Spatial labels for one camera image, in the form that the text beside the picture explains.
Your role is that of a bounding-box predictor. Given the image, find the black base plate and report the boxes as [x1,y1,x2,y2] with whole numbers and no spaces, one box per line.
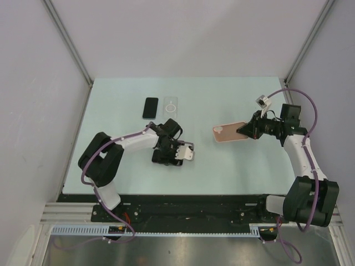
[57,193,286,224]

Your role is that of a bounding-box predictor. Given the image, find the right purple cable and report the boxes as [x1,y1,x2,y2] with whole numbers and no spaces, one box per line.
[267,88,320,264]

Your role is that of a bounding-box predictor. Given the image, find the aluminium frame rail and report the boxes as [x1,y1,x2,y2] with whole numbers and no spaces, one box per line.
[40,202,343,224]

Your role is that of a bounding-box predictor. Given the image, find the purple cable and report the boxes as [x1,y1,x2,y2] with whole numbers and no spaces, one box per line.
[267,88,320,264]
[52,124,195,252]

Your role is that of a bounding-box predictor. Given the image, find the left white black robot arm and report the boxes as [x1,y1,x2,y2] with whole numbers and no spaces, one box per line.
[78,119,183,222]

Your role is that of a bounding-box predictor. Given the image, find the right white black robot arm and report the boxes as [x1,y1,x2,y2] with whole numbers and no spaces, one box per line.
[236,101,339,227]

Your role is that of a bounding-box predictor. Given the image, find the clear phone case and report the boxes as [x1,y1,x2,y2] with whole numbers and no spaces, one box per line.
[163,96,178,120]

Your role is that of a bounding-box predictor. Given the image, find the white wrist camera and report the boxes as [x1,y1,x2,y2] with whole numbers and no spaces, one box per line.
[256,95,272,117]
[175,145,195,161]

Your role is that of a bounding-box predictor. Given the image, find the white slotted cable duct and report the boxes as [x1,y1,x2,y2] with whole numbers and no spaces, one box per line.
[51,224,263,237]

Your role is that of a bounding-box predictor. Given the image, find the left aluminium corner post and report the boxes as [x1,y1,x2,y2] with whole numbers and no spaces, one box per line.
[41,0,94,88]

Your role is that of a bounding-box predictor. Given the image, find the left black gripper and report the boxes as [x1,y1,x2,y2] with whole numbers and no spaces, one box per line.
[158,141,185,166]

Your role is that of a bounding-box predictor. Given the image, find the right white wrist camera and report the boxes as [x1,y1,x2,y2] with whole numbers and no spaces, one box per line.
[256,95,272,117]

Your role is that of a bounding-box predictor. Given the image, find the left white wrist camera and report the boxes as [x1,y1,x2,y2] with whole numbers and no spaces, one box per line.
[175,145,195,161]

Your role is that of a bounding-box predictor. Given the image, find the black phone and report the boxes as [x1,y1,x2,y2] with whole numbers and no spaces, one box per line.
[142,98,159,119]

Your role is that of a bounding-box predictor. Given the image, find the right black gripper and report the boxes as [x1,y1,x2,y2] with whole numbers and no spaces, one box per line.
[237,110,283,140]

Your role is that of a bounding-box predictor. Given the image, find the pink cased phone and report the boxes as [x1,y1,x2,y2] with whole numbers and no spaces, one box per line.
[151,150,183,166]

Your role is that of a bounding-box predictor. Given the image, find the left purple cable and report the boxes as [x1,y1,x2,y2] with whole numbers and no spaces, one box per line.
[52,124,195,252]

